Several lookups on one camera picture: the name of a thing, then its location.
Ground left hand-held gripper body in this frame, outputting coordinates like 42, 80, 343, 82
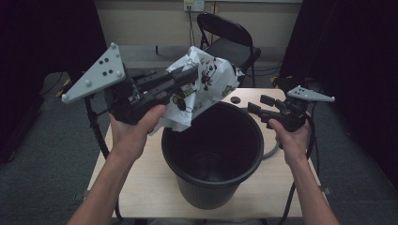
61, 42, 176, 126

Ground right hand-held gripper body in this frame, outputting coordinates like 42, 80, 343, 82
259, 84, 336, 133

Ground panda print plastic bag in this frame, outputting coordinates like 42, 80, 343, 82
149, 46, 246, 136

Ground light grey bin rim ring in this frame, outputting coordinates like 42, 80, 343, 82
261, 142, 280, 161

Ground dark grey plastic bin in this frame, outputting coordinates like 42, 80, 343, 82
161, 101, 265, 211

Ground person's right hand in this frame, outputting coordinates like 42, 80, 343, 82
268, 119, 313, 168

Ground person's left hand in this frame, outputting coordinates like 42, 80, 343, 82
109, 105, 167, 163

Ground black folding chair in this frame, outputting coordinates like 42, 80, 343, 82
196, 12, 262, 88

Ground grey round floor pad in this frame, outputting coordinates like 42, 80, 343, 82
39, 71, 69, 97

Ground black curtain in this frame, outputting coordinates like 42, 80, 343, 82
0, 0, 109, 163
280, 0, 398, 188

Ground person's light clothing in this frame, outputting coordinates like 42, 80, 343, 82
146, 217, 266, 225

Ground black floor cables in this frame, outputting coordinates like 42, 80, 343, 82
247, 62, 283, 79

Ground left hand-held gripper cable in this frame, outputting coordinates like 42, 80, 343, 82
84, 96, 124, 220

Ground hand-held gripper cable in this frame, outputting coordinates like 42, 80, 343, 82
277, 111, 315, 225
84, 96, 124, 220

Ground black wall socket cable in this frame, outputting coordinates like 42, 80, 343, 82
187, 6, 205, 48

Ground thin black floor cable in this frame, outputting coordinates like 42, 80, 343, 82
313, 102, 321, 176

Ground white wall socket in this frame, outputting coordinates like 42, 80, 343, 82
183, 0, 206, 13

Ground right hand-held gripper cable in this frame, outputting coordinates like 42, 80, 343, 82
277, 111, 315, 225

